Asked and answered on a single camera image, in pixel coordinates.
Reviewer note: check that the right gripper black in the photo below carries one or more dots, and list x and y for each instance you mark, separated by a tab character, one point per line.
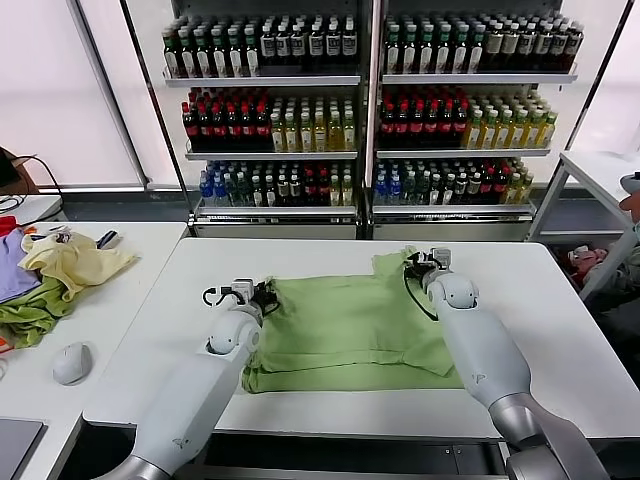
425	270

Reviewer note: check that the green-capped dark bottle white label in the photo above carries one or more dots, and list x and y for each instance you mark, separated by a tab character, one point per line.
409	55
220	58
442	55
173	58
476	55
204	58
426	55
189	58
393	55
252	58
460	55
236	58

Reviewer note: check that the red-capped cola bottle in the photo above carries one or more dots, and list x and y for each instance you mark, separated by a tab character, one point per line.
446	128
232	128
432	128
403	128
204	128
261	128
247	128
218	128
417	128
190	128
388	128
461	128

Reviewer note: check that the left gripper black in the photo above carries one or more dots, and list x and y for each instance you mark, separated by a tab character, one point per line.
262	300

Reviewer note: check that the small red-capped dark bottle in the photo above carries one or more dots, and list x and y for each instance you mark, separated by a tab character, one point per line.
310	193
500	188
323	193
486	190

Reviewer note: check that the dark green drink bottle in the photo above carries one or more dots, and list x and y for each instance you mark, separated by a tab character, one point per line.
232	194
245	194
423	192
409	192

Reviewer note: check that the dark bottle beige label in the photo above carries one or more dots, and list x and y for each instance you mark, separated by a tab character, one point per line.
527	45
560	45
493	45
576	45
510	45
544	45

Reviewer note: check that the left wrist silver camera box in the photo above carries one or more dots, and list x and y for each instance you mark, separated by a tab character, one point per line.
243	289

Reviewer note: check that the person hand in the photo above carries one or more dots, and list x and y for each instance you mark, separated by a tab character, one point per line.
631	207

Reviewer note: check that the small printed white cloth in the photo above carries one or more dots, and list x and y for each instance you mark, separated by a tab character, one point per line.
62	236

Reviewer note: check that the pale yellow garment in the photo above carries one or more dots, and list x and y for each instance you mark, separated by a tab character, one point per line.
82	262

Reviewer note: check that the gray laptop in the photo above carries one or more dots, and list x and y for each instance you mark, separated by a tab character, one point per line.
17	446

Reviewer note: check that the light green t-shirt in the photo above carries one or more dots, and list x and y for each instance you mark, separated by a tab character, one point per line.
340	330

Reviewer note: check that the gray cloth heap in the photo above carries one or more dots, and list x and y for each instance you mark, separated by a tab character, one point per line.
627	280

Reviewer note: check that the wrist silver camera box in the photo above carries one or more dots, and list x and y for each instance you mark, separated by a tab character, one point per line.
243	289
442	256

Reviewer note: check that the yellow juice bottle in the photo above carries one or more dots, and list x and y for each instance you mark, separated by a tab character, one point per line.
474	135
277	138
335	138
504	135
518	135
547	135
320	138
349	137
489	135
291	138
306	138
533	135

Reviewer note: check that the brown cardboard box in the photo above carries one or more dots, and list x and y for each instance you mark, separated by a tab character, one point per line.
27	175

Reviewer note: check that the blue water bottle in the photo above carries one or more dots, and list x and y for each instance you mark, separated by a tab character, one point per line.
219	194
206	194
394	193
381	193

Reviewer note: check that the blue white striped cloth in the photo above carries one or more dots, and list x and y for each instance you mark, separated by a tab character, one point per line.
107	239

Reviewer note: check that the dark bottle square white label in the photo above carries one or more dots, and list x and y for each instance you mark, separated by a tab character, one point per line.
316	45
350	43
299	45
334	44
269	45
284	45

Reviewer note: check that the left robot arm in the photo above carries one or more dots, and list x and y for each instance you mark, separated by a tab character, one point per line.
200	380

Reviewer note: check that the gray slanted pole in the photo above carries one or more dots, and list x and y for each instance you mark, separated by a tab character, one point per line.
114	102

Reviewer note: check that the metal drink shelf rack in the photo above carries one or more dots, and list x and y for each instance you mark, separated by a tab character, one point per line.
475	79
260	81

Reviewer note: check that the purple garment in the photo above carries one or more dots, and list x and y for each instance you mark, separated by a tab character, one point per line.
15	272

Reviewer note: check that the pink plush toy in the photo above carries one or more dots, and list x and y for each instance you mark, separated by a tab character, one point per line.
585	259

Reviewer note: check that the white computer mouse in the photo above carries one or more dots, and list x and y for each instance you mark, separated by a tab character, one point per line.
73	364

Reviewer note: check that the olive green garment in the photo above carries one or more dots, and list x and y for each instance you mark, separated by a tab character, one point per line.
30	312

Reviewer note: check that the black slanted pole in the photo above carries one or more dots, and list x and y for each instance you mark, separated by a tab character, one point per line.
156	102
596	82

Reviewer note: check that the white-capped dark drink bottle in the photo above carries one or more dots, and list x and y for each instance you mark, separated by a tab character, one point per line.
449	194
258	195
271	195
284	194
435	194
461	192
296	194
474	192

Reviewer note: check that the red garment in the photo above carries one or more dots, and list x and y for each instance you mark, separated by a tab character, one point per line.
6	225

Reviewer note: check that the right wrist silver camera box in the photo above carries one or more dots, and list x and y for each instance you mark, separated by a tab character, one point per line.
442	256

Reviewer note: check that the small orange item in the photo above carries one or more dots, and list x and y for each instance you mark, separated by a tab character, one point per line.
4	346

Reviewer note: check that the black flat device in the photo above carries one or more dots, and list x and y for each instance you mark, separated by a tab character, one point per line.
7	170

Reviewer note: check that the small yellow drink bottle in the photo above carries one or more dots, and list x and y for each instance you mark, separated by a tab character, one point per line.
511	193
524	192
347	194
335	195

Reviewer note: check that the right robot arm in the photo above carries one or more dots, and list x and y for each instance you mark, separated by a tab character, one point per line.
480	345

